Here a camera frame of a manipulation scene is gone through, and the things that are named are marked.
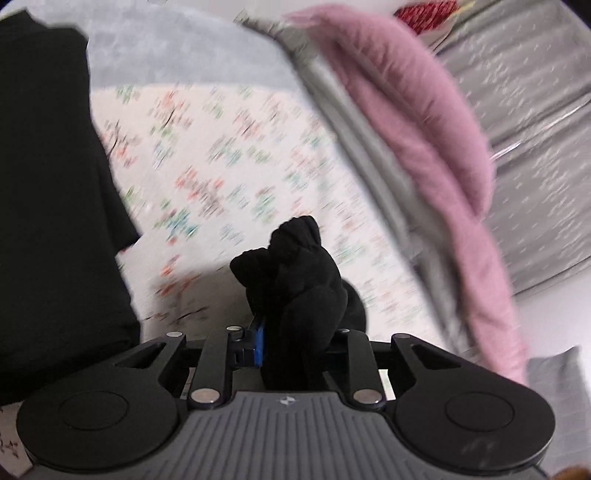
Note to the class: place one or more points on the grey star-print curtain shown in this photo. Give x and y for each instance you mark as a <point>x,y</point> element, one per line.
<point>545,212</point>
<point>521,69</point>

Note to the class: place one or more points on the floral printed blanket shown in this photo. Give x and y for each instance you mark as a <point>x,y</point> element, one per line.
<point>221,161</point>

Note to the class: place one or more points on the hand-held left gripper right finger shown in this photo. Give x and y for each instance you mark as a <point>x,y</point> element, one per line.
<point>358,364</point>

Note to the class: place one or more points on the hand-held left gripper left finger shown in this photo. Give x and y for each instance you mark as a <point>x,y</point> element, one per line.
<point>257,346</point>

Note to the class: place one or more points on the red hanging bag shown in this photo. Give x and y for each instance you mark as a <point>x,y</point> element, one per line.
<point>427,11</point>

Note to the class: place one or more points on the black pants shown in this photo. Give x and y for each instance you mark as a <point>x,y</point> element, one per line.
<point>46,184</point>

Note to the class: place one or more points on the grey bed sheet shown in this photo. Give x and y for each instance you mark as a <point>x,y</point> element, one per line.
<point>184,50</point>

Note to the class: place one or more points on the pink and grey duvet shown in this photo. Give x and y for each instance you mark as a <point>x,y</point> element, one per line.
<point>415,138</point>

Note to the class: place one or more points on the grey quilted headboard cover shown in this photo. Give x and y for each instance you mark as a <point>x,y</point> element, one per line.
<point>561,401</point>

